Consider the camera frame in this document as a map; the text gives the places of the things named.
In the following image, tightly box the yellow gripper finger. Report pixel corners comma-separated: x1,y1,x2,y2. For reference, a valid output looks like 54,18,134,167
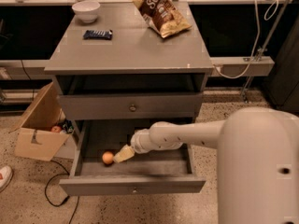
113,145,135,163

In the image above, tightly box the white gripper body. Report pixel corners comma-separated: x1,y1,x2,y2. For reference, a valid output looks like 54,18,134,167
130,129,156,154

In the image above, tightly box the orange fruit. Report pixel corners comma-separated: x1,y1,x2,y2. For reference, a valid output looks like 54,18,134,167
102,151,114,165

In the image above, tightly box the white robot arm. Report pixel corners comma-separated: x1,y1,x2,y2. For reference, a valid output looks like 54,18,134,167
114,107,299,224

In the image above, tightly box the open grey middle drawer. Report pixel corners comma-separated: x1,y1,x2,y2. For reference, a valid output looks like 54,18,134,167
60,119,206,196

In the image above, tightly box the closed grey top drawer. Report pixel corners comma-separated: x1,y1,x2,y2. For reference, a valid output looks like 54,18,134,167
58,93,202,120

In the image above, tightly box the grey wooden drawer cabinet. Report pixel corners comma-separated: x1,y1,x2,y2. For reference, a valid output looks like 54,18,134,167
44,1,215,197

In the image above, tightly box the red apple in box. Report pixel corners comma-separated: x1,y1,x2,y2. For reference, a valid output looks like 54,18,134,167
51,125,62,133

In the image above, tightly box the open cardboard box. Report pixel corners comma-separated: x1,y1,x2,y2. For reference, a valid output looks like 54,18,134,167
11,83,76,161

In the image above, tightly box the metal stand pole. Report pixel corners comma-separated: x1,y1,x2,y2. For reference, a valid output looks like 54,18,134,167
238,0,291,77

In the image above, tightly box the dark blue candy bar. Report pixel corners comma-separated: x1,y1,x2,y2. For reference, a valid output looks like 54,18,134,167
83,30,113,40

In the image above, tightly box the white sneaker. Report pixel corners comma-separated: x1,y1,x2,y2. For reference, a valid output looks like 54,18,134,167
0,165,13,192

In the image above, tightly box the brown yellow chip bag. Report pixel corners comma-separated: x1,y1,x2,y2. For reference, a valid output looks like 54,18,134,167
131,0,192,38

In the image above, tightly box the white ceramic bowl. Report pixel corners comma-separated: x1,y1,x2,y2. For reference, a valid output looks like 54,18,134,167
72,0,100,23

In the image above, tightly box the white hanging cable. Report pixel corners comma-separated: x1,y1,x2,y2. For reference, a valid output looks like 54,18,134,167
213,0,294,80

